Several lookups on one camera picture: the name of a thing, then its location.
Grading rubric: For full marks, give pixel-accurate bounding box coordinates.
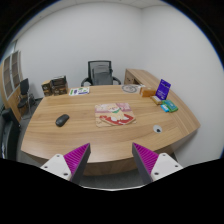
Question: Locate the black chair at left edge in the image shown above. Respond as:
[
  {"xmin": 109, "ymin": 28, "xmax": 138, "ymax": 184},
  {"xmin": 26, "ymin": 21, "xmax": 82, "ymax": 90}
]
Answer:
[{"xmin": 0, "ymin": 108, "xmax": 21, "ymax": 161}]

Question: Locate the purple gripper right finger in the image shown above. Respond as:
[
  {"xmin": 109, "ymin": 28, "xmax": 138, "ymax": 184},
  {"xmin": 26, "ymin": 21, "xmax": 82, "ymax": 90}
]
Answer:
[{"xmin": 132, "ymin": 143, "xmax": 182, "ymax": 184}]

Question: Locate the yellow small box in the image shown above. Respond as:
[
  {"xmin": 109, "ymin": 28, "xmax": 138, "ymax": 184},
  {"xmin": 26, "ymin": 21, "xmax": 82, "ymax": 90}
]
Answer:
[{"xmin": 151, "ymin": 96, "xmax": 162, "ymax": 105}]

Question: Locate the green tissue packet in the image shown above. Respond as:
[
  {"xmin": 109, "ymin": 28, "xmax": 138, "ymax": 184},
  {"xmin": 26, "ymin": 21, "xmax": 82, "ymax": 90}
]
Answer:
[{"xmin": 164, "ymin": 100, "xmax": 178, "ymax": 112}]

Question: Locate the white green sticker sheet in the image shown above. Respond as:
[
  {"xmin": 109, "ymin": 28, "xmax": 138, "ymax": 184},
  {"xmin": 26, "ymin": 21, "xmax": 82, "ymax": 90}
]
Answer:
[{"xmin": 69, "ymin": 87, "xmax": 89, "ymax": 96}]

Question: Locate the wooden side cabinet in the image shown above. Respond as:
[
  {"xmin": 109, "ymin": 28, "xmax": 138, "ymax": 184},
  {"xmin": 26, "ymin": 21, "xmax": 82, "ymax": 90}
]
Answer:
[{"xmin": 124, "ymin": 69, "xmax": 160, "ymax": 88}]

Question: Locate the dark brown box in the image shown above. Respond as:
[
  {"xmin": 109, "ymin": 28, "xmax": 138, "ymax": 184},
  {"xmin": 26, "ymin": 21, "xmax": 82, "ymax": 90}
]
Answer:
[{"xmin": 51, "ymin": 76, "xmax": 68, "ymax": 96}]

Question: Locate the small brown box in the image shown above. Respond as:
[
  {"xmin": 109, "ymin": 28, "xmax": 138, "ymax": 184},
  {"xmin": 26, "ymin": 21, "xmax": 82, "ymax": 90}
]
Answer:
[{"xmin": 41, "ymin": 80, "xmax": 52, "ymax": 97}]

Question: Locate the black mesh office chair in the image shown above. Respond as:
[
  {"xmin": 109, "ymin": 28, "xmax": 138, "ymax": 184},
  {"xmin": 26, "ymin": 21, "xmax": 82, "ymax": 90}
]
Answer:
[{"xmin": 81, "ymin": 60, "xmax": 121, "ymax": 86}]

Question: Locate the black side chair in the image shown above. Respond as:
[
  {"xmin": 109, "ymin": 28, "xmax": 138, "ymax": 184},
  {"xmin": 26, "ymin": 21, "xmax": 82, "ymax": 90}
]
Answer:
[{"xmin": 17, "ymin": 79, "xmax": 36, "ymax": 112}]

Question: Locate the orange cardboard box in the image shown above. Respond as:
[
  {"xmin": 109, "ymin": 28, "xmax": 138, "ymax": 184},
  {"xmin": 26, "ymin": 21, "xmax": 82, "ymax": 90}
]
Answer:
[{"xmin": 140, "ymin": 87, "xmax": 156, "ymax": 97}]

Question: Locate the purple standing sign card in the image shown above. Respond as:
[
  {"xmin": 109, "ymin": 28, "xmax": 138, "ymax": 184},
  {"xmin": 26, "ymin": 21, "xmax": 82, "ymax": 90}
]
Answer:
[{"xmin": 156, "ymin": 79, "xmax": 171, "ymax": 100}]

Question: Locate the cartoon printed mouse pad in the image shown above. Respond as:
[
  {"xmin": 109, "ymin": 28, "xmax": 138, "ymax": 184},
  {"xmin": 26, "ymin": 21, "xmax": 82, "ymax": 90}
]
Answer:
[{"xmin": 95, "ymin": 103, "xmax": 136, "ymax": 127}]

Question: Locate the round grey coaster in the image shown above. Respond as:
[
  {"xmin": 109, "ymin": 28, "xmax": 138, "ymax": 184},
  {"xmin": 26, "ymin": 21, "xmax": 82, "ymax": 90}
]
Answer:
[{"xmin": 122, "ymin": 84, "xmax": 139, "ymax": 93}]

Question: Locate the black computer mouse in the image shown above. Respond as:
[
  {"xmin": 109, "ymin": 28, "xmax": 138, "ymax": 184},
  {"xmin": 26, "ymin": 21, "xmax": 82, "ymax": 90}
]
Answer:
[{"xmin": 55, "ymin": 114, "xmax": 69, "ymax": 127}]

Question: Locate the blue small packet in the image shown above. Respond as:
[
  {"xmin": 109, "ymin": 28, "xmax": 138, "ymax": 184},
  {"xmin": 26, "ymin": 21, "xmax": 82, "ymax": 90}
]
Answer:
[{"xmin": 160, "ymin": 104, "xmax": 169, "ymax": 112}]

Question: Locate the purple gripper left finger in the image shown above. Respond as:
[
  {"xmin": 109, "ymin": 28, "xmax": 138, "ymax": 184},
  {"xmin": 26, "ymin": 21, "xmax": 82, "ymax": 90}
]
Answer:
[{"xmin": 41, "ymin": 143, "xmax": 91, "ymax": 184}]

